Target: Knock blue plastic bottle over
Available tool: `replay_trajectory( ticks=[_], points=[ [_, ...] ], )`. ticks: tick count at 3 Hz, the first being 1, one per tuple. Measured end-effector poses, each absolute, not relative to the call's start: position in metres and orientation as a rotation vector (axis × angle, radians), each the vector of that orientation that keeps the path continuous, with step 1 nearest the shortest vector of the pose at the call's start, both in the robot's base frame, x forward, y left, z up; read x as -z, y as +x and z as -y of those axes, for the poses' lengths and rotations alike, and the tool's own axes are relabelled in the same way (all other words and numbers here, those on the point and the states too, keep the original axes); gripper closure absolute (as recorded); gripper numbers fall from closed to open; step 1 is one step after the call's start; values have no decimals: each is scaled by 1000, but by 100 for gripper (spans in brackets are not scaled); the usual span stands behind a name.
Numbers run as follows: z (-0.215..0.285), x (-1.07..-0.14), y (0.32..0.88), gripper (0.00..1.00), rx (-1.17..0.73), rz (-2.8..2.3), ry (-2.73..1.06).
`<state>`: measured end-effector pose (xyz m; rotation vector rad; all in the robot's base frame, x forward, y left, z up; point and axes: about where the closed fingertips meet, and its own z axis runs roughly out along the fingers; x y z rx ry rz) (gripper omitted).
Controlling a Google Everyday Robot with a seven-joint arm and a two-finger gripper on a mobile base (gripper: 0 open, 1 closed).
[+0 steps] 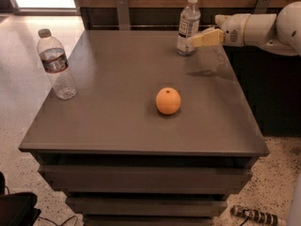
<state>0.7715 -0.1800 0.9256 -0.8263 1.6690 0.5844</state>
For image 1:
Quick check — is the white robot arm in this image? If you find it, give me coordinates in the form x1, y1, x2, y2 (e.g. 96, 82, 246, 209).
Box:
189, 2, 301, 57

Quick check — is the right metal wall bracket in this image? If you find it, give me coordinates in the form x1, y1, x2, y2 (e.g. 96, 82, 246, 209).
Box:
253, 0, 271, 14

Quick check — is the clear plastic water bottle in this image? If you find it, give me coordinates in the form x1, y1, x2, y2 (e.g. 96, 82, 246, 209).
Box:
37, 28, 78, 100

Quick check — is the orange fruit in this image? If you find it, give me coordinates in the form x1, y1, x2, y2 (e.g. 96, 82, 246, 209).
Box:
156, 88, 182, 115

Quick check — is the power strip on floor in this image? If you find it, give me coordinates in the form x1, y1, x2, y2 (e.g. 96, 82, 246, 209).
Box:
230, 205, 287, 226

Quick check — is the black object bottom left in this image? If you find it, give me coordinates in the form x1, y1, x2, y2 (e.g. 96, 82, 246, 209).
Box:
0, 172, 40, 226

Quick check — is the metal wall bracket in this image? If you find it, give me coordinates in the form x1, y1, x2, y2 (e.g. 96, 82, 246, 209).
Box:
116, 0, 131, 30
253, 0, 271, 14

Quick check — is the left metal wall bracket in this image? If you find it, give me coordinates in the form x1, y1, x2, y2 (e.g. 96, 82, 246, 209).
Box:
116, 0, 131, 30

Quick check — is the black cable on floor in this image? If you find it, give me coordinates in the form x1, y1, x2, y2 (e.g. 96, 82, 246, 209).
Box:
37, 215, 79, 226

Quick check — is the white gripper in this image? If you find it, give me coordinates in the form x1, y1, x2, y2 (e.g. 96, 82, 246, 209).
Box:
188, 13, 250, 47

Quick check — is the blue label plastic bottle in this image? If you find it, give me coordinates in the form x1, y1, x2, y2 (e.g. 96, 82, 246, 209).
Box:
177, 0, 201, 56

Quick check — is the grey drawer cabinet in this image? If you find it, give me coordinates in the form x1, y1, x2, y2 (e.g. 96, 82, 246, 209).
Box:
20, 31, 268, 226

